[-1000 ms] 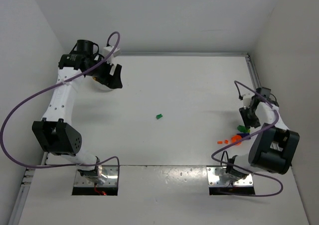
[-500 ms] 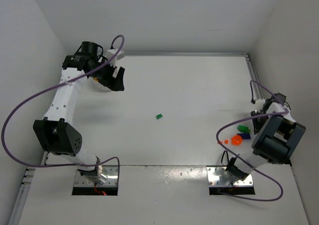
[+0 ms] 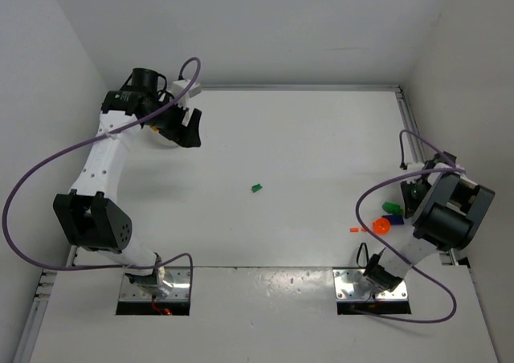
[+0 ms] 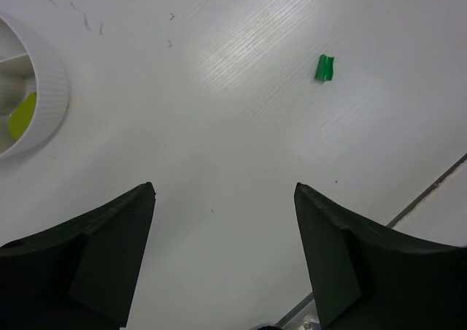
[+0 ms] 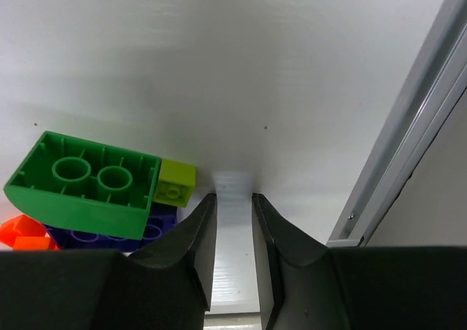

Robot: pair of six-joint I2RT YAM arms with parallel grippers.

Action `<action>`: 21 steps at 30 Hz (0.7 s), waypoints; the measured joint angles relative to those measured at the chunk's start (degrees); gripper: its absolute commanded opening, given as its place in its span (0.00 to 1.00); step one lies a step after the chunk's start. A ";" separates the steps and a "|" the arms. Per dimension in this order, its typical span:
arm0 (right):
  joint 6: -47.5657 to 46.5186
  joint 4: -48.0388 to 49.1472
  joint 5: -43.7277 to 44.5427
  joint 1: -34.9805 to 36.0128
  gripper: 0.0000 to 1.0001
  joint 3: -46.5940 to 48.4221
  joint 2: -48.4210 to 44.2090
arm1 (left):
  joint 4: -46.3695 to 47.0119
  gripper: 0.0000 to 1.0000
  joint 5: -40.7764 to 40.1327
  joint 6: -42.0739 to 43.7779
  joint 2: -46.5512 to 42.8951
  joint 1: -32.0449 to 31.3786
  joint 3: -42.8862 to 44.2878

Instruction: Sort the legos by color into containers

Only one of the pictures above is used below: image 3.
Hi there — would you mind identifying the metal base plate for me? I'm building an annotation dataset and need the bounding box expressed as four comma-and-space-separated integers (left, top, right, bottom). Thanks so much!
119, 267, 190, 303
332, 268, 409, 304

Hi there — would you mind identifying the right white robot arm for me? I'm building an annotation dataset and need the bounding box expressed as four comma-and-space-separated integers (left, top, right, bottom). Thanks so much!
363, 172, 495, 292

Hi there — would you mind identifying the small green lego piece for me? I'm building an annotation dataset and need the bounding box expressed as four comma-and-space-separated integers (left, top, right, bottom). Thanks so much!
251, 184, 263, 193

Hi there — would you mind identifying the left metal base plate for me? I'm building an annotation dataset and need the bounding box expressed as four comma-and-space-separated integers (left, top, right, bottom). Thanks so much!
119, 267, 190, 303

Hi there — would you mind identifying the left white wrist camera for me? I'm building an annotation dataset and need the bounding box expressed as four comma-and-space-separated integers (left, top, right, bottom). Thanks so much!
169, 80, 202, 99

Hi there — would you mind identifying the orange round lego piece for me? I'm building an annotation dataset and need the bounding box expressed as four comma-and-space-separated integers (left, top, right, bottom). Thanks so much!
373, 217, 391, 235

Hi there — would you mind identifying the blue lego brick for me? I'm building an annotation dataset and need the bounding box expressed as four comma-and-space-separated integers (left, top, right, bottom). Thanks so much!
382, 214, 405, 226

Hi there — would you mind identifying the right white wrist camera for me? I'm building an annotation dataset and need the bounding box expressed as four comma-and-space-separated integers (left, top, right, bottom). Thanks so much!
400, 161, 424, 173

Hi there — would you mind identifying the dark green lego brick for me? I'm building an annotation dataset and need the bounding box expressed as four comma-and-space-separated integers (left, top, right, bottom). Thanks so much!
381, 202, 403, 215

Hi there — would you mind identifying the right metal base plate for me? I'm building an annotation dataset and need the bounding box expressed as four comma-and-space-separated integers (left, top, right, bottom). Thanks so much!
332, 268, 409, 304

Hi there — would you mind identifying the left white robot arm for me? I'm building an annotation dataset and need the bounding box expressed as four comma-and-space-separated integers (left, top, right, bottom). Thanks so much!
53, 68, 202, 292

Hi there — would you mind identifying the white divided round container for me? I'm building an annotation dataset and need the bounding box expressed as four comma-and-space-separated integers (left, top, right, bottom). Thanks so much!
145, 127, 178, 149

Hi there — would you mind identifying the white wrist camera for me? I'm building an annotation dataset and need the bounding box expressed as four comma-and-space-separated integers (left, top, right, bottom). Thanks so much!
400, 161, 424, 173
169, 80, 202, 99

